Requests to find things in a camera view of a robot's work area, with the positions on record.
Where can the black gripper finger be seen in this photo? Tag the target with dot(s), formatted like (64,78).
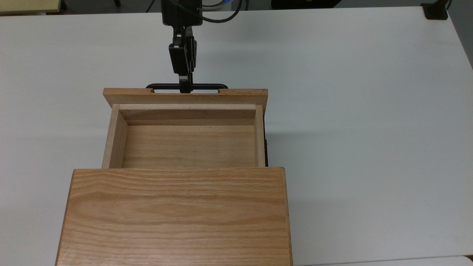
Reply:
(179,59)
(193,48)

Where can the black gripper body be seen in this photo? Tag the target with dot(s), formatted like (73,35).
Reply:
(181,13)

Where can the wooden drawer cabinet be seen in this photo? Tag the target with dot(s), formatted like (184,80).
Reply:
(177,218)

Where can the pale yellow table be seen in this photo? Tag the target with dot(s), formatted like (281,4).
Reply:
(29,5)

